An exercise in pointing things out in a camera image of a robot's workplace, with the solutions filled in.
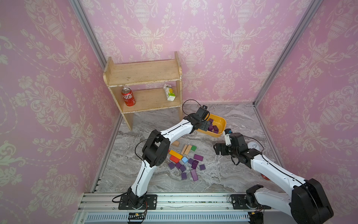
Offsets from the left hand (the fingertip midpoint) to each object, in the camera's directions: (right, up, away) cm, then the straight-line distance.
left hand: (201, 121), depth 96 cm
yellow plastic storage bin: (+15, -1, +7) cm, 17 cm away
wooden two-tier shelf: (-46, +28, +16) cm, 56 cm away
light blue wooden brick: (-11, -23, -9) cm, 28 cm away
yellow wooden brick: (-18, -21, -5) cm, 28 cm away
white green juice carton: (-22, +20, -5) cm, 30 cm away
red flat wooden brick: (-18, -24, -7) cm, 31 cm away
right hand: (+11, -14, -10) cm, 20 cm away
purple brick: (-3, -23, -7) cm, 24 cm away
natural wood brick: (-18, -14, -2) cm, 23 cm away
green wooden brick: (-6, -18, -2) cm, 19 cm away
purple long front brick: (-6, -31, -13) cm, 34 cm away
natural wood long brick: (-12, -18, -4) cm, 22 cm away
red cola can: (-46, +16, -13) cm, 50 cm away
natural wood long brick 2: (-10, -18, -4) cm, 21 cm away
